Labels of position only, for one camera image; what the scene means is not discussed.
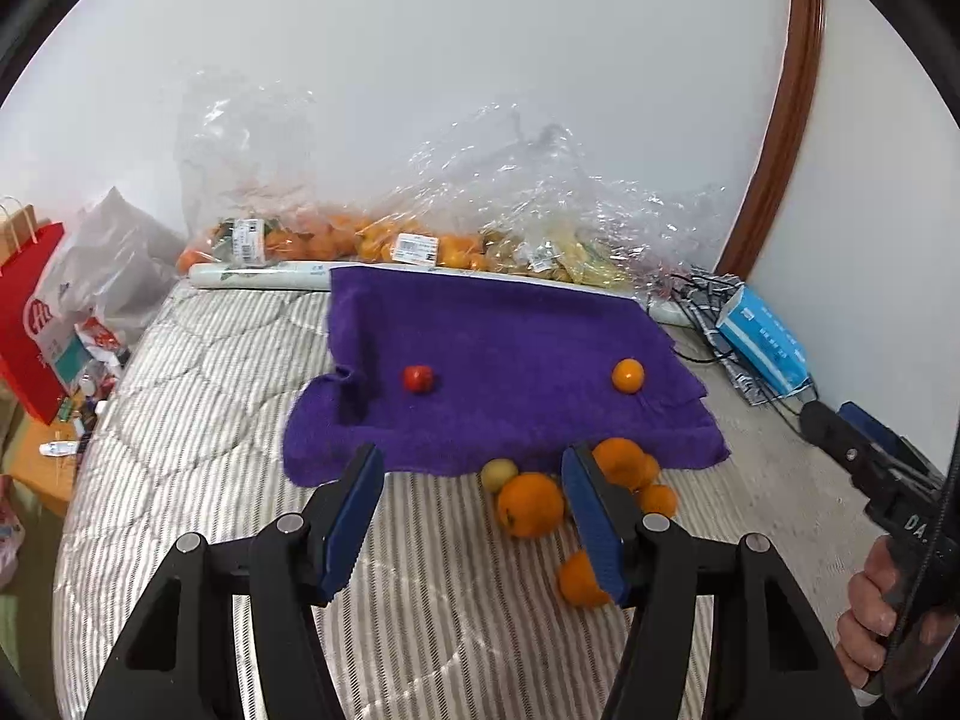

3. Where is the clutter of packages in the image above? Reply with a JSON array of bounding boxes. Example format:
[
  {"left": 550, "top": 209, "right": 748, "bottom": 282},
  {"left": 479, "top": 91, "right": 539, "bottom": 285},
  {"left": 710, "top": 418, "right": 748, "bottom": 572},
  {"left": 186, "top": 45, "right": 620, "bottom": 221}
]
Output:
[{"left": 37, "top": 316, "right": 130, "bottom": 460}]

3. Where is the purple towel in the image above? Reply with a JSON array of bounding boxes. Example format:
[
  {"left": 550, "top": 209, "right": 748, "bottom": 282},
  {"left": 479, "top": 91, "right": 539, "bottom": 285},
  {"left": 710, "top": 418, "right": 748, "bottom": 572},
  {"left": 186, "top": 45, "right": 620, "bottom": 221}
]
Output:
[{"left": 281, "top": 266, "right": 729, "bottom": 488}]

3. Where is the yellow-green small fruit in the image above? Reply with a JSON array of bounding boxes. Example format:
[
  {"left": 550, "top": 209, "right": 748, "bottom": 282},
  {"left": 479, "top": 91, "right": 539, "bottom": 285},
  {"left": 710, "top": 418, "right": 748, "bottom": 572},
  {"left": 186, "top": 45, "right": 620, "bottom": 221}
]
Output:
[{"left": 480, "top": 458, "right": 519, "bottom": 494}]

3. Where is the small orange on towel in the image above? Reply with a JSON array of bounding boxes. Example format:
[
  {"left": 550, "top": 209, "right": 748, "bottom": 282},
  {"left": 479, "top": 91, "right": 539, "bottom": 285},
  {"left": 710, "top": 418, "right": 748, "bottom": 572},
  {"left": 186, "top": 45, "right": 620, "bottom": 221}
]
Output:
[{"left": 610, "top": 358, "right": 646, "bottom": 395}]

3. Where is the large orange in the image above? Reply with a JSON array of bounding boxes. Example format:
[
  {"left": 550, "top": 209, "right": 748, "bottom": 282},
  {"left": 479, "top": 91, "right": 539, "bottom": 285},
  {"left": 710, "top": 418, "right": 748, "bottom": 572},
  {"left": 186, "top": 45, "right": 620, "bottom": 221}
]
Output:
[{"left": 496, "top": 473, "right": 566, "bottom": 539}]

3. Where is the left clear bag of oranges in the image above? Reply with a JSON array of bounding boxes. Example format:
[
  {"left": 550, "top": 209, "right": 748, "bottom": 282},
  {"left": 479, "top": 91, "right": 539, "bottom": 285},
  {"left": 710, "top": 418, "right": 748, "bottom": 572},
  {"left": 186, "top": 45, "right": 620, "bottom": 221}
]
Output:
[{"left": 174, "top": 70, "right": 364, "bottom": 273}]

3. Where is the small red tomato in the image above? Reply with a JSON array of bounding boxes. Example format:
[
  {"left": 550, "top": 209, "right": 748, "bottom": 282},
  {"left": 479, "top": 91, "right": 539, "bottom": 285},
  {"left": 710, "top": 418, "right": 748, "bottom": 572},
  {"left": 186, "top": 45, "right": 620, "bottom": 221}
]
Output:
[{"left": 402, "top": 364, "right": 436, "bottom": 395}]

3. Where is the black cables bundle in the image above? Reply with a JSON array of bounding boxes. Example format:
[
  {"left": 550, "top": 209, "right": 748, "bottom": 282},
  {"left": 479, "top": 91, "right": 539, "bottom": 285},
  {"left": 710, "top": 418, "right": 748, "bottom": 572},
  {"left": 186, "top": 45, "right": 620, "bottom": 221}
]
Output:
[{"left": 662, "top": 266, "right": 824, "bottom": 430}]

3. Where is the orange near right finger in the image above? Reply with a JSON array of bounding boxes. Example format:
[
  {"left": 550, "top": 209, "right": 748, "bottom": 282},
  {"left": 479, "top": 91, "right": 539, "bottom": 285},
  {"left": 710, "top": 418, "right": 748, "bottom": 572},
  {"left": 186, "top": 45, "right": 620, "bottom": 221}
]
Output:
[{"left": 556, "top": 550, "right": 612, "bottom": 610}]

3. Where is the person's right hand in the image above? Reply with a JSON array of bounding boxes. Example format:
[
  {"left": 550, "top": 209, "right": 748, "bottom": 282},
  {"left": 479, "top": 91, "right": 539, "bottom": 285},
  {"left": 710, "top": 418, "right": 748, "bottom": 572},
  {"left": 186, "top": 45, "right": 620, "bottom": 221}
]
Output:
[{"left": 835, "top": 536, "right": 958, "bottom": 691}]

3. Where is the small orange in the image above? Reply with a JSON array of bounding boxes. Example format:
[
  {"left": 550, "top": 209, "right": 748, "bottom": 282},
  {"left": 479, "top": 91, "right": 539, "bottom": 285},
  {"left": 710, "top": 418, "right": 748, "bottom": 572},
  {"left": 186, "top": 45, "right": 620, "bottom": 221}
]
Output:
[
  {"left": 635, "top": 483, "right": 679, "bottom": 518},
  {"left": 610, "top": 358, "right": 646, "bottom": 395}
]

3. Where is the wooden side table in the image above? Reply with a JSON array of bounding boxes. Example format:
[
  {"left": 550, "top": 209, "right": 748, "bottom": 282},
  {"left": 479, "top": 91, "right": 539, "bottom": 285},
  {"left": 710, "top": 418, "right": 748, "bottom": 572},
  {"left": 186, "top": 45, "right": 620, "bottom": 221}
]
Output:
[{"left": 3, "top": 415, "right": 76, "bottom": 518}]

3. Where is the medium orange behind finger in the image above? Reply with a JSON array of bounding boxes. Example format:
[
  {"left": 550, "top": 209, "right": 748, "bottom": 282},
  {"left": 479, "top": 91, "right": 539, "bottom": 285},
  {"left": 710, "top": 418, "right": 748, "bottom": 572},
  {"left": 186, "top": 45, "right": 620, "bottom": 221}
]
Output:
[{"left": 592, "top": 437, "right": 659, "bottom": 493}]

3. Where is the red paper shopping bag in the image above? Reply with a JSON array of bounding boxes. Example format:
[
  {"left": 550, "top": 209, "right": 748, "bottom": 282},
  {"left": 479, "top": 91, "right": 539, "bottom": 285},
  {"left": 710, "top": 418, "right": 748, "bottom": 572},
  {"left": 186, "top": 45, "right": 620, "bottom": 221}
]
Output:
[{"left": 0, "top": 197, "right": 65, "bottom": 424}]

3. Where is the right clear bag yellow fruit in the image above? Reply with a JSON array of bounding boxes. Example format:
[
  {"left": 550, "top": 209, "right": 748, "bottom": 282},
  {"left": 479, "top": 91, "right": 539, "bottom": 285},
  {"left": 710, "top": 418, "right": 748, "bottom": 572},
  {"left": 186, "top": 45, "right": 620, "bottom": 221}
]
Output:
[{"left": 482, "top": 166, "right": 731, "bottom": 296}]

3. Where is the clear bag of oranges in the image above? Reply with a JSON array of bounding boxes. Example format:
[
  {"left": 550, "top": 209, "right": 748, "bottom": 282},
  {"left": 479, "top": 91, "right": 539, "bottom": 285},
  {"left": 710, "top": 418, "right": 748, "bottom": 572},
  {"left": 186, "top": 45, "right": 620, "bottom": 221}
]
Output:
[
  {"left": 358, "top": 99, "right": 597, "bottom": 278},
  {"left": 174, "top": 70, "right": 364, "bottom": 273}
]

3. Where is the grey plastic bag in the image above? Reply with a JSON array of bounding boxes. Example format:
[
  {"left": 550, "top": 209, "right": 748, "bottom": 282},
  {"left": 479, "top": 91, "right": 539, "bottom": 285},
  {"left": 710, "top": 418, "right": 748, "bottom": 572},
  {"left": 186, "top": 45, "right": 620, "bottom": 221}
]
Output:
[{"left": 34, "top": 187, "right": 185, "bottom": 348}]

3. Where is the middle clear bag of oranges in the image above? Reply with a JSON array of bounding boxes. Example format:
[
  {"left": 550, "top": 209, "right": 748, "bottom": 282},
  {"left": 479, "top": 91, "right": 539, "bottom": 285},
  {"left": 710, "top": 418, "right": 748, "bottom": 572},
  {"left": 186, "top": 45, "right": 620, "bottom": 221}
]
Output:
[{"left": 358, "top": 99, "right": 597, "bottom": 278}]

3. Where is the brown wooden door frame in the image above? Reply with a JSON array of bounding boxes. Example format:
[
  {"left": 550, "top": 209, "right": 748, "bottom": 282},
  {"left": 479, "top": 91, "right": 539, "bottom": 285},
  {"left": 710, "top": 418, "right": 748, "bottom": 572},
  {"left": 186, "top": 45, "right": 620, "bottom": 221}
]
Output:
[{"left": 716, "top": 0, "right": 825, "bottom": 280}]

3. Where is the blue white tissue box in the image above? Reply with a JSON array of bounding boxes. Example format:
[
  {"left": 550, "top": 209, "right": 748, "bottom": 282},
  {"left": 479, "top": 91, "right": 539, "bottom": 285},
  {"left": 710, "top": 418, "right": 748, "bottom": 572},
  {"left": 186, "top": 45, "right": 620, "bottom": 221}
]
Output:
[{"left": 716, "top": 284, "right": 811, "bottom": 397}]

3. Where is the striped quilted mattress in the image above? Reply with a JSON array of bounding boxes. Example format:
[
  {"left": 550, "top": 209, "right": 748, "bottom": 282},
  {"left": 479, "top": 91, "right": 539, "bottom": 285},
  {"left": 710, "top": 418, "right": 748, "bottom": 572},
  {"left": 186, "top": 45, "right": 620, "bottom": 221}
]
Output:
[{"left": 52, "top": 284, "right": 877, "bottom": 718}]

